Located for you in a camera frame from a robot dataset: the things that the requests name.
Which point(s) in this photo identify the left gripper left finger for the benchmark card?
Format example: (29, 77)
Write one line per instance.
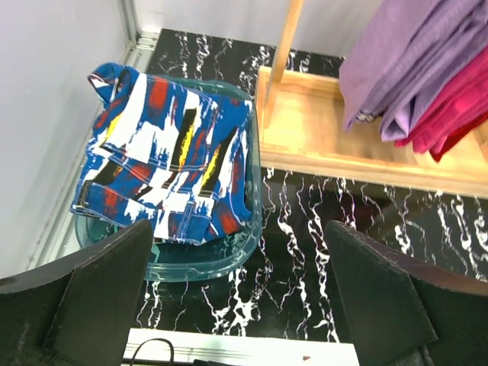
(77, 310)

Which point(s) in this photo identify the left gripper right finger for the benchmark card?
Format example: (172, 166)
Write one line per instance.
(402, 311)

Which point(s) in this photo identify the blue patterned trousers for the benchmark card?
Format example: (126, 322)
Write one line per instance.
(165, 153)

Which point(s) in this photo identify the red folded trousers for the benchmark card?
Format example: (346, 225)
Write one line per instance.
(446, 143)

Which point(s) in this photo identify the pink folded trousers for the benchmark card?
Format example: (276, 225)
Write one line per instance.
(463, 99)

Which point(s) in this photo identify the lilac folded trousers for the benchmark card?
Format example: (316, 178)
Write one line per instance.
(408, 52)

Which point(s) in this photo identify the black marble pattern mat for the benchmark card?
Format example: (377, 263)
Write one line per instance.
(287, 289)

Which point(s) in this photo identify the wooden clothes rack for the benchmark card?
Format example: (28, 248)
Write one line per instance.
(300, 129)

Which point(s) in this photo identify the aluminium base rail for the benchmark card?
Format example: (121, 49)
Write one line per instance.
(152, 346)

